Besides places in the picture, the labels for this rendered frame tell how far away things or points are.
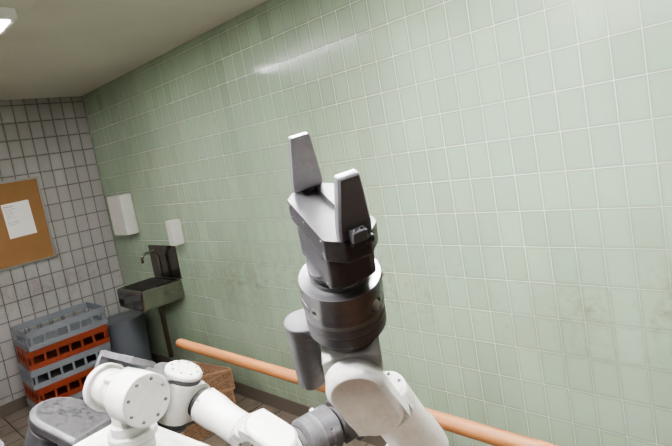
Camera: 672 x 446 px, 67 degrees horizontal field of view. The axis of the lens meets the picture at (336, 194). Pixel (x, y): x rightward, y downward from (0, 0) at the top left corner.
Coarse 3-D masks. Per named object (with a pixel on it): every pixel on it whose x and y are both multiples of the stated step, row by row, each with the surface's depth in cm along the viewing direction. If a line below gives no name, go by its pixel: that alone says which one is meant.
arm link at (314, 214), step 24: (312, 192) 54; (312, 216) 49; (312, 240) 48; (336, 240) 45; (312, 264) 52; (336, 264) 47; (360, 264) 48; (312, 288) 52; (336, 288) 49; (360, 288) 51; (312, 312) 52; (336, 312) 50; (360, 312) 51
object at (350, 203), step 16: (336, 176) 42; (352, 176) 42; (336, 192) 42; (352, 192) 42; (336, 208) 43; (352, 208) 43; (336, 224) 44; (352, 224) 44; (368, 224) 45; (352, 240) 44
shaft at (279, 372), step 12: (192, 348) 160; (204, 348) 156; (216, 348) 154; (228, 360) 146; (240, 360) 142; (252, 360) 140; (264, 372) 135; (276, 372) 131; (288, 372) 128; (324, 384) 119; (444, 420) 96; (456, 420) 95; (468, 420) 94; (456, 432) 94; (468, 432) 92; (480, 432) 91; (492, 432) 89; (504, 432) 88; (492, 444) 89; (504, 444) 87; (516, 444) 86; (528, 444) 85; (540, 444) 84; (552, 444) 83
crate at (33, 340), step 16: (80, 304) 447; (96, 304) 434; (32, 320) 420; (48, 320) 428; (64, 320) 402; (80, 320) 410; (96, 320) 436; (16, 336) 401; (32, 336) 385; (48, 336) 413; (64, 336) 401
